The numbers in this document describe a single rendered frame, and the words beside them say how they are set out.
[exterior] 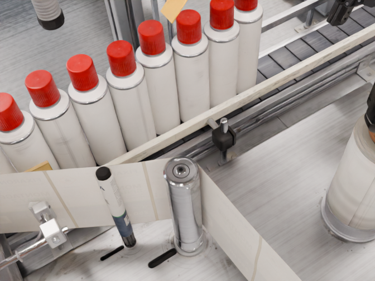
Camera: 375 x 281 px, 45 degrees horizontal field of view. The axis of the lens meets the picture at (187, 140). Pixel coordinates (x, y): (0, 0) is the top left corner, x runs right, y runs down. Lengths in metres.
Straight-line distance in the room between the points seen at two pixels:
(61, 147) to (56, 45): 0.41
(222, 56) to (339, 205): 0.26
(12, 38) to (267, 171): 0.63
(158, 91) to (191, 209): 0.20
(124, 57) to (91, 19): 0.49
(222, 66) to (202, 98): 0.06
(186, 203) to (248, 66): 0.31
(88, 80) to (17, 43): 0.49
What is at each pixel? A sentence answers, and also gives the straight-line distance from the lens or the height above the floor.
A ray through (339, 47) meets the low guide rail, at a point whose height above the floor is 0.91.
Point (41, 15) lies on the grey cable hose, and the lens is 0.63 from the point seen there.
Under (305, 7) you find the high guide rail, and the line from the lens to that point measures 0.83.
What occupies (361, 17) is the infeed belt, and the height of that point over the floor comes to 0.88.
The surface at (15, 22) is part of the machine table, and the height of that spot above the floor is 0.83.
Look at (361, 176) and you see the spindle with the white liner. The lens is 0.54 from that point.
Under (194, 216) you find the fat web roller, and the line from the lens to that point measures 0.53.
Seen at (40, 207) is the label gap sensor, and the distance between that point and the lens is 0.55.
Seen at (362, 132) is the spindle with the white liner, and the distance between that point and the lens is 0.52.
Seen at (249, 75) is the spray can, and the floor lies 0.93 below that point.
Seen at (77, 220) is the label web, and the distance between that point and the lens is 0.61.
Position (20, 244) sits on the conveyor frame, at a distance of 0.72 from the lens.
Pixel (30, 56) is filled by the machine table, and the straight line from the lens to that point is 1.00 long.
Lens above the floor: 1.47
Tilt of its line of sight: 54 degrees down
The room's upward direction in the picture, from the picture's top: 5 degrees counter-clockwise
